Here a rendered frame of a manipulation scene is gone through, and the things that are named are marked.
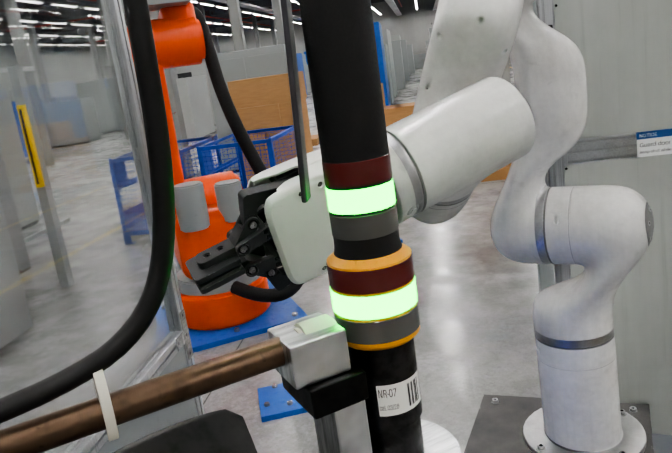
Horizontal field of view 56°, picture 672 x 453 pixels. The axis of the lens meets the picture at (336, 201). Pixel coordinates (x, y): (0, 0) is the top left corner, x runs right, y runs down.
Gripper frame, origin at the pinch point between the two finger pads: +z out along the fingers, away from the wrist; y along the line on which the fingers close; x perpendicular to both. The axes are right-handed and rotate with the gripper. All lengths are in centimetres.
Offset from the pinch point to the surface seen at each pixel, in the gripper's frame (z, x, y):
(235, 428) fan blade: 4.4, 10.3, -6.6
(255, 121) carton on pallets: -183, -690, -343
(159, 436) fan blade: 9.2, 9.7, -3.8
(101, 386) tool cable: 8.0, 22.0, 14.0
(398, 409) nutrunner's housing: -3.3, 24.6, 5.4
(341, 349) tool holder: -1.8, 23.1, 9.7
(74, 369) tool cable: 8.6, 21.2, 14.8
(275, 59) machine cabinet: -309, -922, -373
